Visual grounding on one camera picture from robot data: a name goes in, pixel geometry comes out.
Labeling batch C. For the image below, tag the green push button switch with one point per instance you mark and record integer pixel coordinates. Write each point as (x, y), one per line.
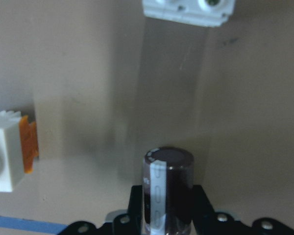
(18, 148)

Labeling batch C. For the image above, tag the white circuit breaker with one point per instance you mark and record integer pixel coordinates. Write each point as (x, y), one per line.
(206, 13)

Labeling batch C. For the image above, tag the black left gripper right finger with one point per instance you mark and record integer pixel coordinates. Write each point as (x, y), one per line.
(207, 221)

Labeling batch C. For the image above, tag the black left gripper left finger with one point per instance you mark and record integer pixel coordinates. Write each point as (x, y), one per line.
(129, 223)

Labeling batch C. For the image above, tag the dark brown capacitor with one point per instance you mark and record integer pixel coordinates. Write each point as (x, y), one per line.
(167, 187)

